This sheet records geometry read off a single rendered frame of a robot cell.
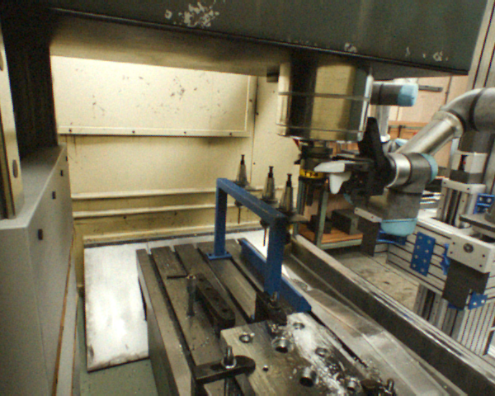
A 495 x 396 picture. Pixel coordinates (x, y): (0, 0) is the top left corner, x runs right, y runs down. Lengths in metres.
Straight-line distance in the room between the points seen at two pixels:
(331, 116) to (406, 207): 0.36
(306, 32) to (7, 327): 0.43
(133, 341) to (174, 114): 0.93
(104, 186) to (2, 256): 1.28
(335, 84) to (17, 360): 0.51
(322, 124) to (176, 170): 1.11
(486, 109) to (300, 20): 0.69
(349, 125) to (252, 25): 0.23
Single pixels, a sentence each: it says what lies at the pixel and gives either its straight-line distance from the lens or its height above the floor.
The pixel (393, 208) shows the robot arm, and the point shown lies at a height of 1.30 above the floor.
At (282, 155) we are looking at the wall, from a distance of 1.78.
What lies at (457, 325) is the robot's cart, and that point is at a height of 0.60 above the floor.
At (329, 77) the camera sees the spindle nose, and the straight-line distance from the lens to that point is 0.56.
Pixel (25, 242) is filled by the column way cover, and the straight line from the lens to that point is 0.30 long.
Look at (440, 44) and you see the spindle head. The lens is 0.63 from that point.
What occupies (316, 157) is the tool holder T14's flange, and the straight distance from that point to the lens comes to 0.61.
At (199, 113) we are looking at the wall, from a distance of 1.58.
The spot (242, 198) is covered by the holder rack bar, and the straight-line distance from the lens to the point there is 1.07.
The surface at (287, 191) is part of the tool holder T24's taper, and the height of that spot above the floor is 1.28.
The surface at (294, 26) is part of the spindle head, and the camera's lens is 0.46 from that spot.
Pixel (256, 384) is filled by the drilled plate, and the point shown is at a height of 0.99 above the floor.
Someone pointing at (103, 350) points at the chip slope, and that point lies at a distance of 1.37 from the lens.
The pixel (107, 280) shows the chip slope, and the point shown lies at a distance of 1.53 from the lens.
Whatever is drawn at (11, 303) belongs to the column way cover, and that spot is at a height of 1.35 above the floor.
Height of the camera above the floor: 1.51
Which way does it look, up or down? 17 degrees down
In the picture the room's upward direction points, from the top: 4 degrees clockwise
